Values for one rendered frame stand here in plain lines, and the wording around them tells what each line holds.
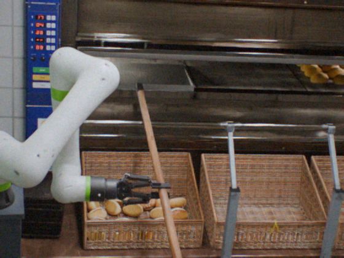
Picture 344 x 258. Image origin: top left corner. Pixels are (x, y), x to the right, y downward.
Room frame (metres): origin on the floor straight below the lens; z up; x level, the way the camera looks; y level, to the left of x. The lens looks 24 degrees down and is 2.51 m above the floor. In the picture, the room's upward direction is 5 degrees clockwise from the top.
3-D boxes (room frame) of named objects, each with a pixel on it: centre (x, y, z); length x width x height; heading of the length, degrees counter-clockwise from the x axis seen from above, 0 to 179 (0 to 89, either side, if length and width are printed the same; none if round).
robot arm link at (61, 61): (2.51, 0.41, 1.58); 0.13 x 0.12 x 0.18; 55
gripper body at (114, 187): (2.42, 0.20, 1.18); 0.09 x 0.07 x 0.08; 99
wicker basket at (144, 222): (3.19, 0.16, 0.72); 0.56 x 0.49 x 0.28; 101
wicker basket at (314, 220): (3.28, -0.44, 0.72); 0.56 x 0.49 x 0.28; 100
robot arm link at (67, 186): (2.40, 0.37, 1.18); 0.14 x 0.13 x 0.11; 99
